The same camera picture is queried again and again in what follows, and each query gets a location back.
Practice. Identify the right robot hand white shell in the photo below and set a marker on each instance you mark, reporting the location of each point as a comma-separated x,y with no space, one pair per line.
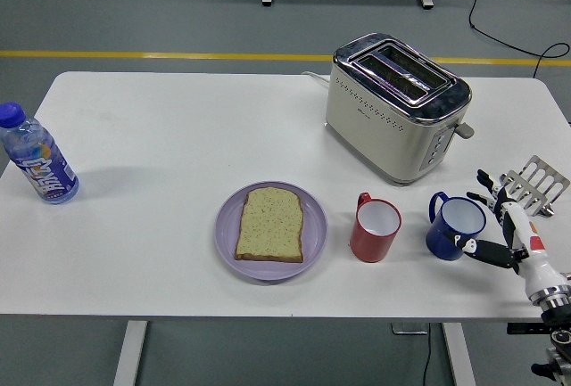
535,265

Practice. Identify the grey bracket under table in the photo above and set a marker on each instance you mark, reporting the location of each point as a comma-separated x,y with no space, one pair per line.
408,329

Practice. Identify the blue enamel cup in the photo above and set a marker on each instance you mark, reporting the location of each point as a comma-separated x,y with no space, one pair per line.
461,216

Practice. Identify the cream and chrome toaster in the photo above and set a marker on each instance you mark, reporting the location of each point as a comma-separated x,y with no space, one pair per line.
379,136

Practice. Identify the plastic bottle blue label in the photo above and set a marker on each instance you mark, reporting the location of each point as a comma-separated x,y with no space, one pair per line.
44,167

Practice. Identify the bread slice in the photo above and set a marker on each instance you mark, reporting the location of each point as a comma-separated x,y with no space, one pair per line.
270,225

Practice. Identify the purple round plate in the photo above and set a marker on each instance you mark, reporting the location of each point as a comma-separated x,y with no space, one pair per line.
227,234

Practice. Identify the black table control panel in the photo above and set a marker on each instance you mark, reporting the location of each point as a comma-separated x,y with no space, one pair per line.
522,329

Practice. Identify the metal toast rack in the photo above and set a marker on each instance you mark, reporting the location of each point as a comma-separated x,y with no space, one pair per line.
537,162

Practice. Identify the red enamel cup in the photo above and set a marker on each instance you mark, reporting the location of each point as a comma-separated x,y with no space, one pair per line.
370,248

